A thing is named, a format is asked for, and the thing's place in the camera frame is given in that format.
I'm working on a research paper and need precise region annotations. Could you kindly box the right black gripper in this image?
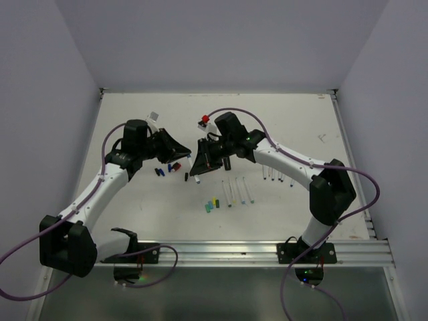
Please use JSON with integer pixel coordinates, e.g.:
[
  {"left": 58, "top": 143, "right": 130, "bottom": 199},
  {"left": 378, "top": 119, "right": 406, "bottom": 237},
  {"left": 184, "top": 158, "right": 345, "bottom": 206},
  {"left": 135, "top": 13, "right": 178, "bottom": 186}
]
[{"left": 190, "top": 136, "right": 234, "bottom": 176}]

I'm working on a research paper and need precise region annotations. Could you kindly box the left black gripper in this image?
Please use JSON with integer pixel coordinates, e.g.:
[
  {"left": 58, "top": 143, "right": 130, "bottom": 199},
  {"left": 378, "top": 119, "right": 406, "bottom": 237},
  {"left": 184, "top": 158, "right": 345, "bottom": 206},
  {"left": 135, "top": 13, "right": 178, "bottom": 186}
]
[{"left": 138, "top": 128, "right": 191, "bottom": 164}]

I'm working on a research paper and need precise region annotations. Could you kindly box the red pen cap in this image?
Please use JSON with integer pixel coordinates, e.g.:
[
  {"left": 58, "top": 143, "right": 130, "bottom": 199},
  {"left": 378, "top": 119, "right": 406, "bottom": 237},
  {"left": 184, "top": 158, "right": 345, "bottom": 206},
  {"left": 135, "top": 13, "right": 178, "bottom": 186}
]
[{"left": 171, "top": 162, "right": 181, "bottom": 172}]

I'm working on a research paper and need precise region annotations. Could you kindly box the yellow marker pen body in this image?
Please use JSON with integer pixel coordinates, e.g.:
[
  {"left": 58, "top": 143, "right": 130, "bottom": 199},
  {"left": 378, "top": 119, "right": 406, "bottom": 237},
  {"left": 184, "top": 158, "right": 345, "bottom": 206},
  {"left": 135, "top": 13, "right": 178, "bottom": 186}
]
[{"left": 228, "top": 177, "right": 236, "bottom": 204}]

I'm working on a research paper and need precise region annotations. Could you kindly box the green marker pen body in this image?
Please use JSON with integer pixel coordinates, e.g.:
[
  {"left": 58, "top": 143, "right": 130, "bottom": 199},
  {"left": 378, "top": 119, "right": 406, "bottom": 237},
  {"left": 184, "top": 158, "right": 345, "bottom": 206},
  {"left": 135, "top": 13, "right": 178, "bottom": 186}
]
[{"left": 221, "top": 181, "right": 232, "bottom": 208}]

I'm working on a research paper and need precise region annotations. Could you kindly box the teal capped pen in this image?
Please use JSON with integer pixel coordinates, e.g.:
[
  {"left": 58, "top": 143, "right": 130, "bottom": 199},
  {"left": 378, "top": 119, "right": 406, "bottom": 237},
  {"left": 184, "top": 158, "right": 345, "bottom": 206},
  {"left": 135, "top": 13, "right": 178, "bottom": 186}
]
[{"left": 243, "top": 177, "right": 255, "bottom": 204}]

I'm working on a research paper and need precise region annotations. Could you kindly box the black orange highlighter body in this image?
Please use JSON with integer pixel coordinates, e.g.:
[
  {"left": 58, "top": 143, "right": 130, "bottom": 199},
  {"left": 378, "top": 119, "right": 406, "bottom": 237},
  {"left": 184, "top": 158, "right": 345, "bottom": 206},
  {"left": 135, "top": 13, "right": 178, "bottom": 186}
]
[{"left": 224, "top": 157, "right": 231, "bottom": 171}]

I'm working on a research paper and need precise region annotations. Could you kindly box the light blue capped pen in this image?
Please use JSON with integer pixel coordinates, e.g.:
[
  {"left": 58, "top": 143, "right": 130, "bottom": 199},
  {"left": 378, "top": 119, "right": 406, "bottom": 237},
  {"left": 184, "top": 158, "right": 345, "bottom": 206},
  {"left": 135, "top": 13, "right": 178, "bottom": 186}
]
[{"left": 235, "top": 177, "right": 245, "bottom": 205}]

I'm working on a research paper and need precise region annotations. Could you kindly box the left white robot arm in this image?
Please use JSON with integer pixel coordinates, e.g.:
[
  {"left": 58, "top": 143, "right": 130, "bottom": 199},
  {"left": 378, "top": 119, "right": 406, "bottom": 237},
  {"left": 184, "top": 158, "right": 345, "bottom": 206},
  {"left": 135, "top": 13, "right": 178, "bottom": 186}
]
[{"left": 39, "top": 120, "right": 191, "bottom": 278}]

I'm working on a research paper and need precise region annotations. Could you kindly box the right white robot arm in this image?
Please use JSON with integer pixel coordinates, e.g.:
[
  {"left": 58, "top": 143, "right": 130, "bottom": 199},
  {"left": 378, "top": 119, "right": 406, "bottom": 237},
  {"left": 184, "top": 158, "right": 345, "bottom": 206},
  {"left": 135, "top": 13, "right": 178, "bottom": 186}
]
[{"left": 190, "top": 108, "right": 356, "bottom": 263}]

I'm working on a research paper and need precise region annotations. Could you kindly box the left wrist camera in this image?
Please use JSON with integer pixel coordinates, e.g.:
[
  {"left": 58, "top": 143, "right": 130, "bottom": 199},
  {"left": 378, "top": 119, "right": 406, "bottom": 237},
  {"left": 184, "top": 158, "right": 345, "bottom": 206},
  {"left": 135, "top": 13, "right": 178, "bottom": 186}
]
[{"left": 145, "top": 112, "right": 159, "bottom": 133}]

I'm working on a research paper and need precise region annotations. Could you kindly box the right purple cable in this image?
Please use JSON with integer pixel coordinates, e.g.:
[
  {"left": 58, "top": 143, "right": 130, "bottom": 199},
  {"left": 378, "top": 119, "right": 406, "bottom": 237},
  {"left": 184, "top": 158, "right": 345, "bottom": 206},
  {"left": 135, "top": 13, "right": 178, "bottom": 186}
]
[{"left": 207, "top": 106, "right": 381, "bottom": 321}]

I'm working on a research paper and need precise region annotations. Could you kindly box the purple cable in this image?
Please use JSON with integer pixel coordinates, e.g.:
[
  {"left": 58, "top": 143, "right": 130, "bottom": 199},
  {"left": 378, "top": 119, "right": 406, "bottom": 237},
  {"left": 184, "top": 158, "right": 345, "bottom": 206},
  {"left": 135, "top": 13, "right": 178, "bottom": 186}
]
[
  {"left": 0, "top": 120, "right": 179, "bottom": 302},
  {"left": 207, "top": 106, "right": 381, "bottom": 321}
]

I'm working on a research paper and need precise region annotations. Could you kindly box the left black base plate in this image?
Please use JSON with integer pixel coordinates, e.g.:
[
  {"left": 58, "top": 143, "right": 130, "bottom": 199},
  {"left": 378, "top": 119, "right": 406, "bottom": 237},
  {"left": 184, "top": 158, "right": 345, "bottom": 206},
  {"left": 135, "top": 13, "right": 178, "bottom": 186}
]
[{"left": 102, "top": 242, "right": 160, "bottom": 265}]

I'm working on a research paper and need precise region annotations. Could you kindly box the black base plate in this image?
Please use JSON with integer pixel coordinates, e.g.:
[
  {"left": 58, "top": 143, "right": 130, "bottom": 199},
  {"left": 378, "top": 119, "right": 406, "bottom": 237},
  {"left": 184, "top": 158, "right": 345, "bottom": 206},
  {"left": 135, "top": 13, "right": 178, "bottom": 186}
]
[
  {"left": 102, "top": 242, "right": 160, "bottom": 265},
  {"left": 276, "top": 237, "right": 338, "bottom": 264}
]

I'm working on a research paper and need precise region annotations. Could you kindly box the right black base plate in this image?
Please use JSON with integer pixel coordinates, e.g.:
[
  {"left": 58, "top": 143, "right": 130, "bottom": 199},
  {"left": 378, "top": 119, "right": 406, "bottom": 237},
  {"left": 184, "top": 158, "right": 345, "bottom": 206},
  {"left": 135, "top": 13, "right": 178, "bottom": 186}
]
[{"left": 276, "top": 237, "right": 338, "bottom": 264}]

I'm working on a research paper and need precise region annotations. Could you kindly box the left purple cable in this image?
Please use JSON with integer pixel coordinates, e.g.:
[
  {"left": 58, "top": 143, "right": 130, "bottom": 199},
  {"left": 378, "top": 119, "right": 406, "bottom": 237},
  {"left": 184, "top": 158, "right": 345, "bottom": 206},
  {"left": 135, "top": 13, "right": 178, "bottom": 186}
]
[{"left": 0, "top": 120, "right": 179, "bottom": 302}]

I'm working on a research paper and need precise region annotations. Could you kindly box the aluminium mounting rail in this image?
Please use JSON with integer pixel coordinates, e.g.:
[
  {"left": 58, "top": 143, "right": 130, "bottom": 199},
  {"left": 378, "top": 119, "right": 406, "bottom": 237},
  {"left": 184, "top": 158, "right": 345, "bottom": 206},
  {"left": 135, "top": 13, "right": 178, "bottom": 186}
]
[{"left": 99, "top": 239, "right": 395, "bottom": 268}]

